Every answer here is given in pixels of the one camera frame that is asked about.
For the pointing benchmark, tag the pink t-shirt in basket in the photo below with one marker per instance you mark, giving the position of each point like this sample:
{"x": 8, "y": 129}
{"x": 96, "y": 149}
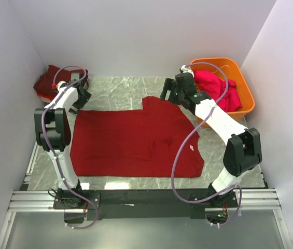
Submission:
{"x": 214, "y": 86}

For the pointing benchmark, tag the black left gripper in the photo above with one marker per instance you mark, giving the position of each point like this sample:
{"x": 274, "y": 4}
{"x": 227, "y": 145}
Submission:
{"x": 84, "y": 100}

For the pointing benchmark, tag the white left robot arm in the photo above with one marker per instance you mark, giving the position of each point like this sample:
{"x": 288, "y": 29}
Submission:
{"x": 53, "y": 133}

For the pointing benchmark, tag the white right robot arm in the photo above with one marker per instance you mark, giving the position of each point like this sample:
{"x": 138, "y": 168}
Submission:
{"x": 243, "y": 145}

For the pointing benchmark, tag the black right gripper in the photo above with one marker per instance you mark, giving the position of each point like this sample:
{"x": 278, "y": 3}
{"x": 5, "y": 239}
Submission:
{"x": 168, "y": 84}

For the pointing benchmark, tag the orange plastic basket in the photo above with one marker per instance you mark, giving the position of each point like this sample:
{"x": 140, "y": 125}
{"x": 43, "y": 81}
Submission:
{"x": 227, "y": 68}

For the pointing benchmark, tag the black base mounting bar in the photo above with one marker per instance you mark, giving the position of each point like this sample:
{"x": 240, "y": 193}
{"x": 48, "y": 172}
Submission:
{"x": 154, "y": 203}

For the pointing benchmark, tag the dark red folded t-shirt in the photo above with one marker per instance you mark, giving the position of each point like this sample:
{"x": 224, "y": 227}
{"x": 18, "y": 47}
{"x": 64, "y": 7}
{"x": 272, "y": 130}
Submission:
{"x": 44, "y": 84}

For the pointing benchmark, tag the orange folded t-shirt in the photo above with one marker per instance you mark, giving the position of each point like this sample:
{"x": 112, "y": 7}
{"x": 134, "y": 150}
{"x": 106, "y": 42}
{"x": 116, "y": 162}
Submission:
{"x": 45, "y": 98}

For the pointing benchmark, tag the aluminium frame rail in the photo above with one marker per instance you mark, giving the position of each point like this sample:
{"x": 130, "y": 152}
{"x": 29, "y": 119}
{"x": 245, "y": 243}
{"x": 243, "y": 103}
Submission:
{"x": 40, "y": 201}

